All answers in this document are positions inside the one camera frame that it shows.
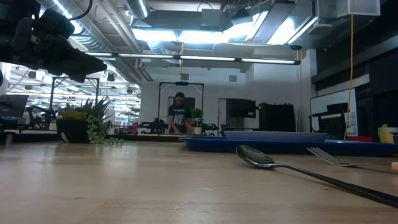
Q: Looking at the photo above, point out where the black workstation frame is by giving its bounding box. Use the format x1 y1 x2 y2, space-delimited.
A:
157 81 205 135
49 75 101 125

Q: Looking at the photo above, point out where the fork with wooden handle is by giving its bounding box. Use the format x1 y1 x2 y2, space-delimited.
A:
307 146 398 174

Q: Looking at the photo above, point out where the black cabinet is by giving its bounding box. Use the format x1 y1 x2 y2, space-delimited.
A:
258 102 297 133

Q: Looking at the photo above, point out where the yellow squeeze bottle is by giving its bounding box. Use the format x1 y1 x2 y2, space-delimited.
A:
377 123 395 144

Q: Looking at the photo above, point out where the dark metal spoon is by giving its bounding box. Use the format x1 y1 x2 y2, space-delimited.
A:
235 144 398 209

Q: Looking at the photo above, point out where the black perforated rack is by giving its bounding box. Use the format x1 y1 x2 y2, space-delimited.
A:
308 102 349 140

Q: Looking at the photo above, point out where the person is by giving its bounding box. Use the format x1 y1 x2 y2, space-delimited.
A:
166 91 195 134

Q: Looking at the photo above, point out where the small plant in white pot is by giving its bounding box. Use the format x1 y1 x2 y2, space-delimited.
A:
190 108 205 136

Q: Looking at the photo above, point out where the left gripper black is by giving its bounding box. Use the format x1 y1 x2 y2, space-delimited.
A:
0 17 108 83

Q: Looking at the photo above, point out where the blue plastic tray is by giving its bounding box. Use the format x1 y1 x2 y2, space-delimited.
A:
180 135 398 157

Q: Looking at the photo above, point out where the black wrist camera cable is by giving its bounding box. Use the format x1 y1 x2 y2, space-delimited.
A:
68 0 93 21

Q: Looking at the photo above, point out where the long ceiling light bar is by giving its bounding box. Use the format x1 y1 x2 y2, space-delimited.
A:
85 52 302 66

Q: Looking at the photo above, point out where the black wall screen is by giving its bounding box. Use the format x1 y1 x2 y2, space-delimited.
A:
225 98 257 119

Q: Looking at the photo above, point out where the red box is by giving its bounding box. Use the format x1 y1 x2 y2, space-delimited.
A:
347 135 374 143

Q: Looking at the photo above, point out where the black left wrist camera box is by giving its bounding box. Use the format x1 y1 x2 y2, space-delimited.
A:
39 8 76 40

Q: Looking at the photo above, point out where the succulent plant in black pot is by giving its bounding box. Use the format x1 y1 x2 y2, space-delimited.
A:
55 96 124 146

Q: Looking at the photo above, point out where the white round plate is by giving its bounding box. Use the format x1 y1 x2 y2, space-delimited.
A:
223 130 328 144

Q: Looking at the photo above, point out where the black computer monitor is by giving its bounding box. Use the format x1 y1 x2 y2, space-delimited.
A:
0 94 29 130

